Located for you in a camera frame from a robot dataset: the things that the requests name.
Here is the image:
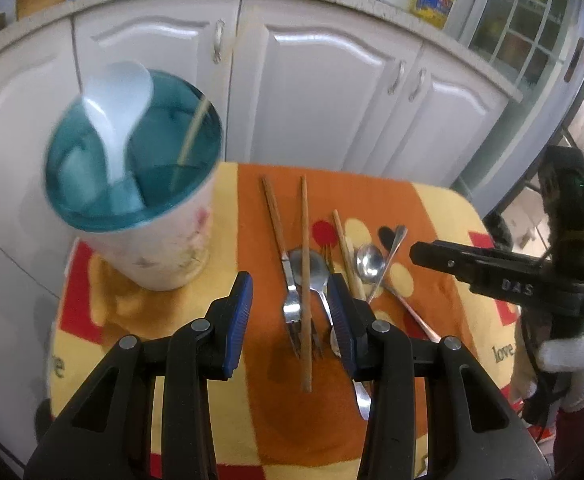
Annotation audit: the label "utensils in cup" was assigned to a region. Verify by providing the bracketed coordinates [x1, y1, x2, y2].
[0, 16, 82, 301]

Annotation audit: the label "rose gold handled spoon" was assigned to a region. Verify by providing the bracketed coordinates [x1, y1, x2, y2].
[355, 243, 442, 344]

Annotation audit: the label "white cabinet door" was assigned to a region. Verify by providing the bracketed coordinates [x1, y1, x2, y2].
[402, 42, 513, 188]
[72, 0, 245, 166]
[228, 0, 425, 183]

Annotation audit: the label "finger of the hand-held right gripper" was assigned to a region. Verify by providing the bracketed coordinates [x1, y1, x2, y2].
[410, 241, 548, 287]

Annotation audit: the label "pale yellow chopstick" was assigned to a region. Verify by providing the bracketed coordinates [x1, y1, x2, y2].
[177, 5, 265, 173]

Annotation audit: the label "orange yellow printed tablecloth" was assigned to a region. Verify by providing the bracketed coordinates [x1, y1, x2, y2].
[47, 161, 545, 480]

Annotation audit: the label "silver fork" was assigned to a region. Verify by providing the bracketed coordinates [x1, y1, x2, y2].
[279, 251, 304, 328]

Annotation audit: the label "white floral utensil cup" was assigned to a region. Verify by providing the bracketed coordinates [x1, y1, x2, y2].
[44, 69, 223, 292]

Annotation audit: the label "large silver spoon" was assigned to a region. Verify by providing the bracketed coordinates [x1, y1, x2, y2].
[288, 248, 373, 422]

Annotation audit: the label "brown wooden chopstick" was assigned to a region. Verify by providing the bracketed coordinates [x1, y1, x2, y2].
[299, 175, 314, 393]
[260, 175, 301, 359]

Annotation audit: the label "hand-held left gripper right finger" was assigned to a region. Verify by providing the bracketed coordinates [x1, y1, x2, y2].
[326, 272, 555, 480]

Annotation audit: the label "slim dark fork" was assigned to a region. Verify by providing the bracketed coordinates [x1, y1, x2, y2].
[321, 243, 336, 281]

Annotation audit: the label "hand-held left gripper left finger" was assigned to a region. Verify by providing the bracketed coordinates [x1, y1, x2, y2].
[24, 271, 254, 480]

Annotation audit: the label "white plastic spoon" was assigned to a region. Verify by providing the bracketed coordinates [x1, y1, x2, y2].
[81, 61, 154, 186]

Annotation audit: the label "metal cabinet handle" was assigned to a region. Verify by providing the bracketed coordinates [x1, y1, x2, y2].
[213, 18, 226, 64]
[408, 67, 428, 104]
[387, 59, 407, 96]

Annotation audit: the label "glass paned door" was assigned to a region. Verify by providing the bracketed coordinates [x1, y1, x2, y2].
[463, 0, 575, 88]

